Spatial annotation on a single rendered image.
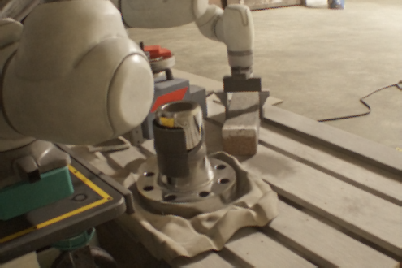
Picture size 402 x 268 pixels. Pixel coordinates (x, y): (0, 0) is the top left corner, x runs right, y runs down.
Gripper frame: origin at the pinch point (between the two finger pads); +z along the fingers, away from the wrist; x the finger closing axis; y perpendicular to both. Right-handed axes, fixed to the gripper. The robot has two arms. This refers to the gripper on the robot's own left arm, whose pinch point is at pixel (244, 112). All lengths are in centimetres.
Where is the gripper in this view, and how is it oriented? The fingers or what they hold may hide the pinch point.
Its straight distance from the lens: 157.5
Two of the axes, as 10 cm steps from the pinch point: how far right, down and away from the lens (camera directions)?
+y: 1.7, -3.5, 9.2
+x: -9.8, 0.2, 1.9
